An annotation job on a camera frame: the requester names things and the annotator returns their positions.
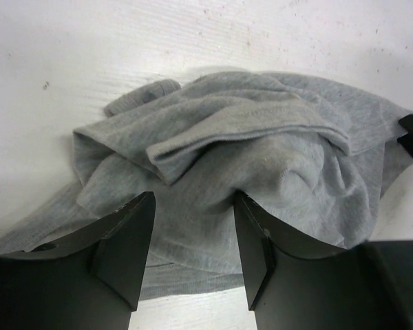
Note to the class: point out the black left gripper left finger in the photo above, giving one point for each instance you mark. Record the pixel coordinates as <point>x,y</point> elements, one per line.
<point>89,279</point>

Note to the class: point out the grey tank top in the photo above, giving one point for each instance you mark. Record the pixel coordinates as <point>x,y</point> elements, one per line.
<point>312,152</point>

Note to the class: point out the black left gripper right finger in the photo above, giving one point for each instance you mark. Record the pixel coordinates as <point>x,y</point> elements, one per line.
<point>294,281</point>

